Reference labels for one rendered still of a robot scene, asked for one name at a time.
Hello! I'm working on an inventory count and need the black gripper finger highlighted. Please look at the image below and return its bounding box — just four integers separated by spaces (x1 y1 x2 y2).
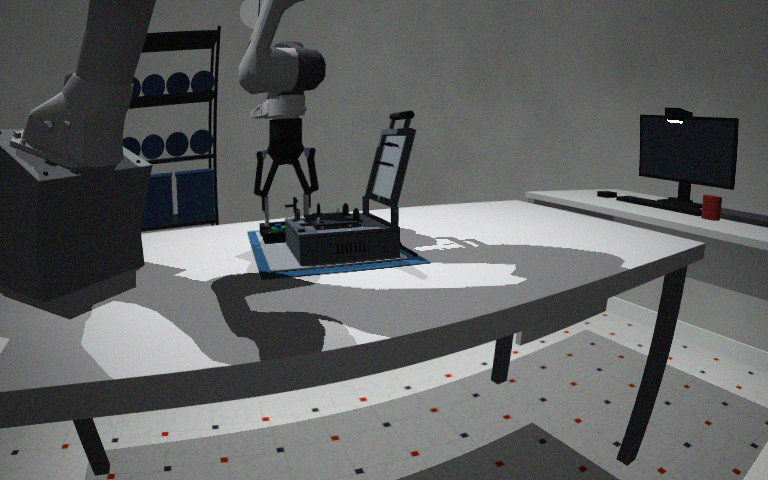
254 149 284 227
289 147 319 215

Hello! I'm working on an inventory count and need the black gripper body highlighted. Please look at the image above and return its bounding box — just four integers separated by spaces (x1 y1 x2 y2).
267 118 304 165

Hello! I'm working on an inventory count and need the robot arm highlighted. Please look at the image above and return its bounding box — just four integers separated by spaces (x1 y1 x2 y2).
10 0 326 168

